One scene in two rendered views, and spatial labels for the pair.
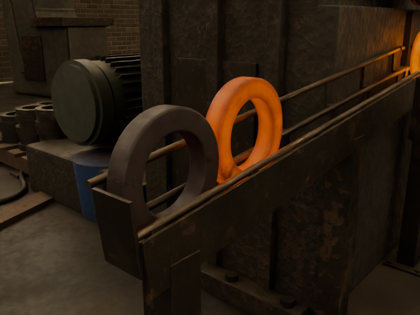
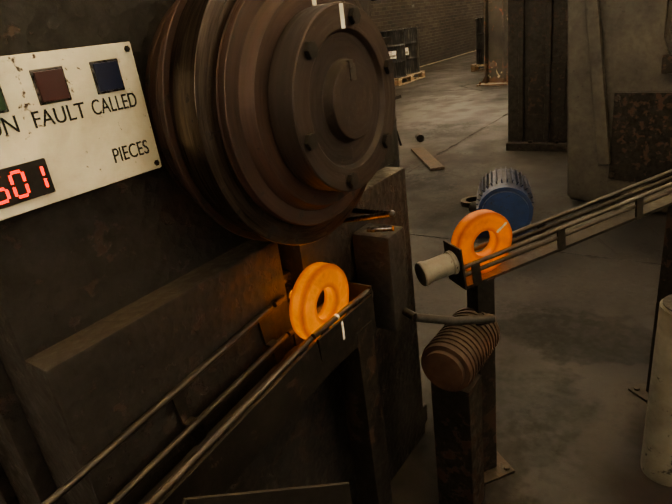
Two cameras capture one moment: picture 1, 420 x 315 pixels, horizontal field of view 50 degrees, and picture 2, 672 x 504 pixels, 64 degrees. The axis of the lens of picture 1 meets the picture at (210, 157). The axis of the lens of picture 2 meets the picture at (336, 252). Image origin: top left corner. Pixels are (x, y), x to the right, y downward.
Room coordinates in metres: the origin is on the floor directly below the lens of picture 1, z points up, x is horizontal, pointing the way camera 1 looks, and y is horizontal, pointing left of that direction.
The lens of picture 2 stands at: (0.48, -0.65, 1.22)
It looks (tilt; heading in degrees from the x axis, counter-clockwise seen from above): 23 degrees down; 357
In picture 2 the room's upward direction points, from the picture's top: 8 degrees counter-clockwise
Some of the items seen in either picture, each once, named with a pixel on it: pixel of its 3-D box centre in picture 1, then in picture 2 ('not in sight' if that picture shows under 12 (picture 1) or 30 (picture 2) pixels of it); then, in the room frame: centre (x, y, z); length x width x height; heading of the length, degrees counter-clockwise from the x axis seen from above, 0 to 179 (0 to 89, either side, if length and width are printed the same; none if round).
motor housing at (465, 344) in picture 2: not in sight; (464, 413); (1.56, -0.98, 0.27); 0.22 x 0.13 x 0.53; 139
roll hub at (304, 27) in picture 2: not in sight; (341, 101); (1.33, -0.73, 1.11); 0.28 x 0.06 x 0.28; 139
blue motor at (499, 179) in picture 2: not in sight; (504, 200); (3.37, -1.82, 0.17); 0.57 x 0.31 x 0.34; 159
